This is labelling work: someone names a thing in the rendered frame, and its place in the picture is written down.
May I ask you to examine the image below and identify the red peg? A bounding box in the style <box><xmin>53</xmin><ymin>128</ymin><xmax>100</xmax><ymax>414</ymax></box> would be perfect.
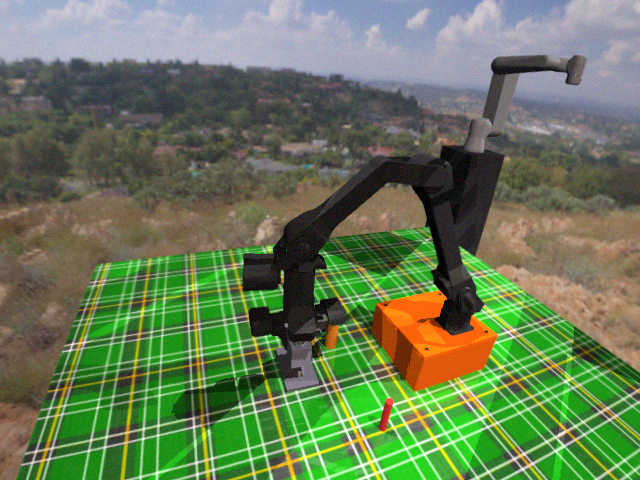
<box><xmin>379</xmin><ymin>398</ymin><xmax>394</xmax><ymax>432</ymax></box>

